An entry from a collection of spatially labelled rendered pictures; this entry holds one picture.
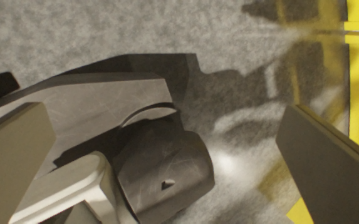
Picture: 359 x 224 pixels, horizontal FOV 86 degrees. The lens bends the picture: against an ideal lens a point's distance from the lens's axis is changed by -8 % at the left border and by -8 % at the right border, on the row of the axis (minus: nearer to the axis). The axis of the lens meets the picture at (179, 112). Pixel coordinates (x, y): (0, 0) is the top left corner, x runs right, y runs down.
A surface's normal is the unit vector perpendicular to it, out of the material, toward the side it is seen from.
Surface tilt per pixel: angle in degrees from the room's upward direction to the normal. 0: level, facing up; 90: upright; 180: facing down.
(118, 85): 0
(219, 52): 0
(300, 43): 0
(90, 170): 90
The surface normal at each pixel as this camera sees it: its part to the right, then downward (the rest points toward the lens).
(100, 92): 0.40, 0.32
